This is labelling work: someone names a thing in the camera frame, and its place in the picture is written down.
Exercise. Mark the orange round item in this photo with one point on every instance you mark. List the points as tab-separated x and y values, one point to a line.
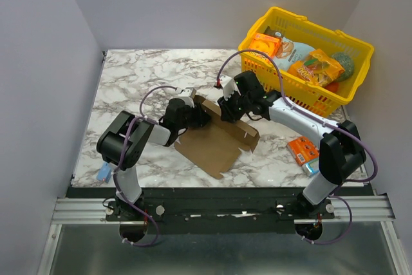
332	87

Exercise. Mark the blue small tag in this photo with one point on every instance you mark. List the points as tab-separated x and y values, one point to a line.
104	173

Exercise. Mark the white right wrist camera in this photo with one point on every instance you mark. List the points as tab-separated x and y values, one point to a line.
228	86

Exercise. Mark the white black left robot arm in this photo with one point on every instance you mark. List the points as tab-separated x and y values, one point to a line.
123	142

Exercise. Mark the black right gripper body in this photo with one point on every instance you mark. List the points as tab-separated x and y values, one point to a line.
228	111

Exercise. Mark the orange small box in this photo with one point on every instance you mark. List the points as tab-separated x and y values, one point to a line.
303	150

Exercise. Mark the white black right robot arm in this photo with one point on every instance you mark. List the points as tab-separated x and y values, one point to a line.
340	153

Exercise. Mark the light blue snack bag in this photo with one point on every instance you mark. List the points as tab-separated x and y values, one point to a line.
290	52

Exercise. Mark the blue white small box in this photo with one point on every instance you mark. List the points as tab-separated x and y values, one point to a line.
311	168

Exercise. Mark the orange snack box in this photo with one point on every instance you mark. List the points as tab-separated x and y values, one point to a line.
267	44

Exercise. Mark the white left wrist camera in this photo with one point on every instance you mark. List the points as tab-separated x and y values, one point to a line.
186	97

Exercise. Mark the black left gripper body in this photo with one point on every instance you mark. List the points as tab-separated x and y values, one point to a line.
191	118

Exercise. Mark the orange candy bag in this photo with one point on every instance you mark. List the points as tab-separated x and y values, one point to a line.
317	69

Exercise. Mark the green steel scouring pad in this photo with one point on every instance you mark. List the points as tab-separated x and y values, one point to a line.
346	63

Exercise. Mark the brown cardboard box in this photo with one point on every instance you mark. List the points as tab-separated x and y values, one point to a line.
215	147

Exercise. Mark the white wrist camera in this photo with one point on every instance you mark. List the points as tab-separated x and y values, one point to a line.
186	97
228	86

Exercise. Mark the yellow plastic basket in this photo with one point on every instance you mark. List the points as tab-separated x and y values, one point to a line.
282	23

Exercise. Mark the aluminium rail frame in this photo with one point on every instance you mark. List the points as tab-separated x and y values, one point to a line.
90	211

